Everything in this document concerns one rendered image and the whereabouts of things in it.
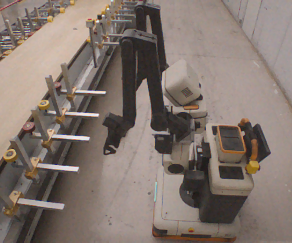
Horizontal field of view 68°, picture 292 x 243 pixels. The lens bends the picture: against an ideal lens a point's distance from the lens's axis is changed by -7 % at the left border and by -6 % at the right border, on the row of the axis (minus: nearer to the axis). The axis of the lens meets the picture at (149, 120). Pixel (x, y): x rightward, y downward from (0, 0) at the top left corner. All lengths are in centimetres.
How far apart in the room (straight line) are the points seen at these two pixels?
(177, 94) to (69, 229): 153
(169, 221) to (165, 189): 27
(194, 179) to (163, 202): 51
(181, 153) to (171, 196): 60
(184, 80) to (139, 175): 146
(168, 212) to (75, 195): 92
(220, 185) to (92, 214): 121
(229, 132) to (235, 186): 35
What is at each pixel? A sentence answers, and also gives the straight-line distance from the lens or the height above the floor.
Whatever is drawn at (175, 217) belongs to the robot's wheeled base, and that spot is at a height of 28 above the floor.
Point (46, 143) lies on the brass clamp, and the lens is 162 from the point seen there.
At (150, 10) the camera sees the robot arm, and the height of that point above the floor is 160.
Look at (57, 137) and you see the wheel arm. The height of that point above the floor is 83.
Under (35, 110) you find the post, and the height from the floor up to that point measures 109.
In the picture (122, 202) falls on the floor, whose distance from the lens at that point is 220.
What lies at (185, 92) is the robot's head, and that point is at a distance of 110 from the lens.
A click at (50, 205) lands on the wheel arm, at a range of 132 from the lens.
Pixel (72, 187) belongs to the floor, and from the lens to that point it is 237.
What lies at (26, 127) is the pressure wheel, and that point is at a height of 91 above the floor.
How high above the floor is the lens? 193
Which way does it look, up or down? 42 degrees down
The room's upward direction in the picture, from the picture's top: 1 degrees clockwise
